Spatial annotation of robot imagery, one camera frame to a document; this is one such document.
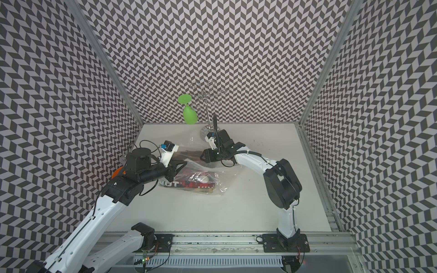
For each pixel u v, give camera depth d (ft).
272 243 2.37
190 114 3.09
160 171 1.93
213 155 2.57
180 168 2.16
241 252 2.35
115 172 3.04
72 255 1.25
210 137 2.64
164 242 2.34
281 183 1.64
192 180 2.66
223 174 2.81
